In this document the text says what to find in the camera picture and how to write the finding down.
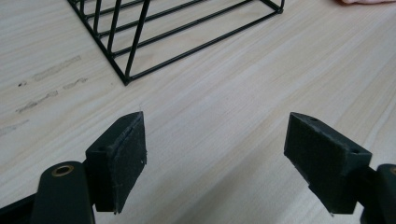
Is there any black wire rack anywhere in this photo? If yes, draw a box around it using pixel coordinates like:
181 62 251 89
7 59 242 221
66 0 286 87

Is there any pink object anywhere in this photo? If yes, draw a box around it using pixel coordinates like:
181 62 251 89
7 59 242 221
335 0 396 6

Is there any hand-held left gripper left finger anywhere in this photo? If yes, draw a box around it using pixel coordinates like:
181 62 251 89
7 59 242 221
84 110 148 216

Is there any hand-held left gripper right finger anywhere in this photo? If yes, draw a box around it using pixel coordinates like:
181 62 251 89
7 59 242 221
283 111 374 217

